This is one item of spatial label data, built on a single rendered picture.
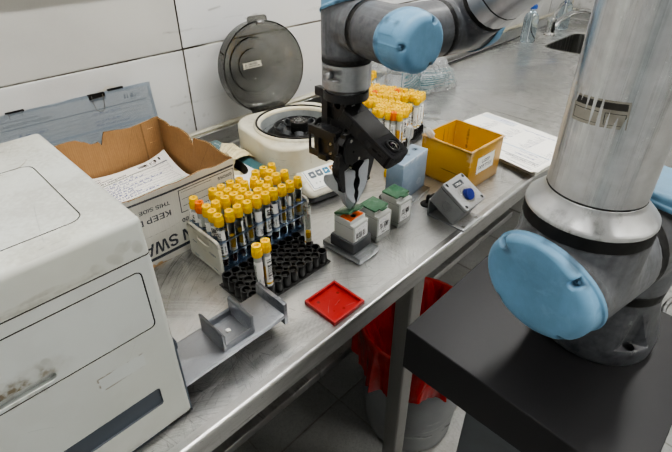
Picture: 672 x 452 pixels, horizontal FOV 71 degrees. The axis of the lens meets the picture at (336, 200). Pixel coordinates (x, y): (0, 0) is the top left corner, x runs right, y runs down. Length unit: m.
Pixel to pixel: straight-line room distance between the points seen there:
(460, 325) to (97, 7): 0.89
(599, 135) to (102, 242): 0.43
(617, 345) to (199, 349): 0.52
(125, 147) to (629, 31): 0.94
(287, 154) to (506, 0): 0.54
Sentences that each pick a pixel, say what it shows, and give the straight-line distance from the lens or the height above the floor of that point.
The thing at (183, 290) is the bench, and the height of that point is 0.87.
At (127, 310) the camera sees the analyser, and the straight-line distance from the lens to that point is 0.53.
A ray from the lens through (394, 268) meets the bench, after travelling 0.85.
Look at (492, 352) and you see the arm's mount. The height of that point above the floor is 0.94.
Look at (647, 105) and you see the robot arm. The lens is 0.43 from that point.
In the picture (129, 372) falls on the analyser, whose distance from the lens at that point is 0.58.
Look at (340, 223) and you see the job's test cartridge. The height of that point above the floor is 0.94.
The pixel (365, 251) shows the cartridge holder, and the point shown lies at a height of 0.89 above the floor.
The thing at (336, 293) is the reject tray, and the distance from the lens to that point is 0.79.
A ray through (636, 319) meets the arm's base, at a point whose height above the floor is 1.00.
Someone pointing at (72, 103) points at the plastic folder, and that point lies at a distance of 1.11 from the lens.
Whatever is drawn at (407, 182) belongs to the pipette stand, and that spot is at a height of 0.93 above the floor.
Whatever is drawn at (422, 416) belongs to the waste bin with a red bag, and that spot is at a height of 0.21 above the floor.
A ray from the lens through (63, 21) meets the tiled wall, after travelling 1.09.
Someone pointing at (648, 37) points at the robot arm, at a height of 1.34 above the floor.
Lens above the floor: 1.42
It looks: 32 degrees down
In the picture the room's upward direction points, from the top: straight up
